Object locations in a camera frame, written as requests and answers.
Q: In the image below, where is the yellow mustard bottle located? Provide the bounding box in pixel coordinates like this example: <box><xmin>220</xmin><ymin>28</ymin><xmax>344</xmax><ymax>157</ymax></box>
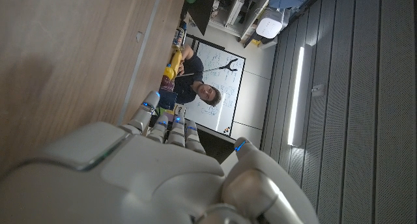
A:
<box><xmin>162</xmin><ymin>48</ymin><xmax>183</xmax><ymax>81</ymax></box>

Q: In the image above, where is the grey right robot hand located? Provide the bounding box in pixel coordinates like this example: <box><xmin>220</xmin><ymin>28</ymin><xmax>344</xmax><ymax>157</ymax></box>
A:
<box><xmin>0</xmin><ymin>91</ymin><xmax>321</xmax><ymax>224</ymax></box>

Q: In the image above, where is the black reacher grabber tool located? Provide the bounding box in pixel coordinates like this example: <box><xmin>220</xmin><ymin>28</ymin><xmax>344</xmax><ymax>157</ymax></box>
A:
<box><xmin>175</xmin><ymin>57</ymin><xmax>239</xmax><ymax>78</ymax></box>

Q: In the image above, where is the white perforated device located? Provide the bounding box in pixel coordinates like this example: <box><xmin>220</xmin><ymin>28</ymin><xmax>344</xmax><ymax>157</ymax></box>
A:
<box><xmin>255</xmin><ymin>8</ymin><xmax>285</xmax><ymax>40</ymax></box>

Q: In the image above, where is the white shelf cabinet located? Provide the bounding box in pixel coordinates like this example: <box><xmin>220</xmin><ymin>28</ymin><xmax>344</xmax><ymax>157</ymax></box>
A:
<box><xmin>208</xmin><ymin>0</ymin><xmax>278</xmax><ymax>39</ymax></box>

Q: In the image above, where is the person in dark polo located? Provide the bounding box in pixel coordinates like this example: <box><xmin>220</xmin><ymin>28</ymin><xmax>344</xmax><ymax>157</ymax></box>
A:
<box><xmin>174</xmin><ymin>44</ymin><xmax>223</xmax><ymax>107</ymax></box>

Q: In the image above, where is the whiteboard with black frame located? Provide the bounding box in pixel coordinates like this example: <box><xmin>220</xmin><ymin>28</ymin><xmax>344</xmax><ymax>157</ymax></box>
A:
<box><xmin>183</xmin><ymin>35</ymin><xmax>247</xmax><ymax>137</ymax></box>

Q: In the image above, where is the long ceiling light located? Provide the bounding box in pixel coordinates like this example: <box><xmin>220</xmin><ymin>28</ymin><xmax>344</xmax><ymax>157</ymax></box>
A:
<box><xmin>287</xmin><ymin>44</ymin><xmax>313</xmax><ymax>147</ymax></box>

